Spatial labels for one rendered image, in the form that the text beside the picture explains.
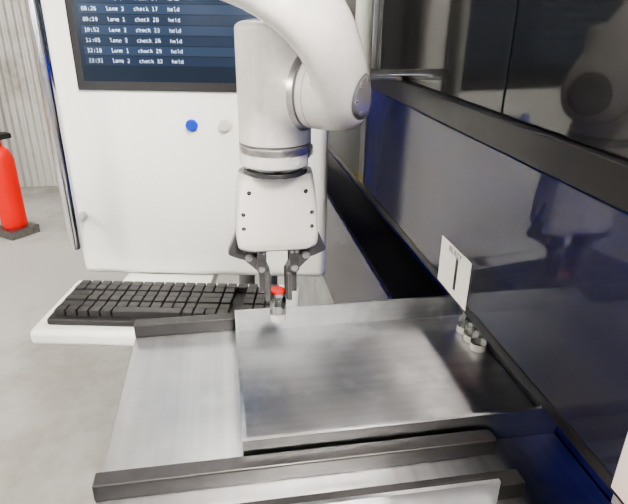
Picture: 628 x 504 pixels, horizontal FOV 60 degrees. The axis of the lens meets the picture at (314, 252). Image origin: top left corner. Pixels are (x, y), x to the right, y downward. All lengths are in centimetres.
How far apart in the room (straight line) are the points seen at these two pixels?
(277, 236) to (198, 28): 48
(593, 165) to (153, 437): 50
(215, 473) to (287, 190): 31
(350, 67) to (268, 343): 39
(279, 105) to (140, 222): 60
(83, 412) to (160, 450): 154
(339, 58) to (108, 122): 64
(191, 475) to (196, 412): 11
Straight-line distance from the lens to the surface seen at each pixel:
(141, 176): 110
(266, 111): 60
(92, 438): 205
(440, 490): 54
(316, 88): 55
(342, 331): 79
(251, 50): 60
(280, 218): 65
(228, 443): 62
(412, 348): 77
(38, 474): 199
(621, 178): 42
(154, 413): 67
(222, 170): 106
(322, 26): 53
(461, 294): 65
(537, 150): 51
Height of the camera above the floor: 130
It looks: 24 degrees down
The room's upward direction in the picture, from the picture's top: 1 degrees clockwise
